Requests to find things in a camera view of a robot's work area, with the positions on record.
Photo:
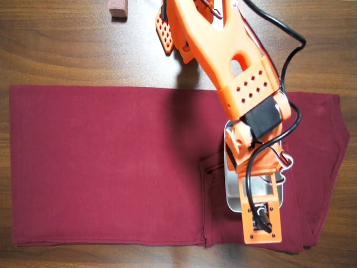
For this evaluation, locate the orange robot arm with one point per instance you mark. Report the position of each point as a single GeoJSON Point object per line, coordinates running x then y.
{"type": "Point", "coordinates": [212, 42]}

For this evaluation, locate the pink sponge block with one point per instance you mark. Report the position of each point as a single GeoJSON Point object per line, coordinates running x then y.
{"type": "Point", "coordinates": [118, 9]}

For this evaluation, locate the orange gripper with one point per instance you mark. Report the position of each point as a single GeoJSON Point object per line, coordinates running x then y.
{"type": "Point", "coordinates": [230, 157]}

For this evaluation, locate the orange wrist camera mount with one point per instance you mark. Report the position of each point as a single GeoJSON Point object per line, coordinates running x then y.
{"type": "Point", "coordinates": [274, 220]}

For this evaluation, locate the rectangular metal tray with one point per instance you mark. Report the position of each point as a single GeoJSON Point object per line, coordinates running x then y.
{"type": "Point", "coordinates": [232, 195]}

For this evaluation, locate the dark red cloth trousers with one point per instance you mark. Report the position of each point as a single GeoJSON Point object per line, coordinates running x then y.
{"type": "Point", "coordinates": [83, 139]}

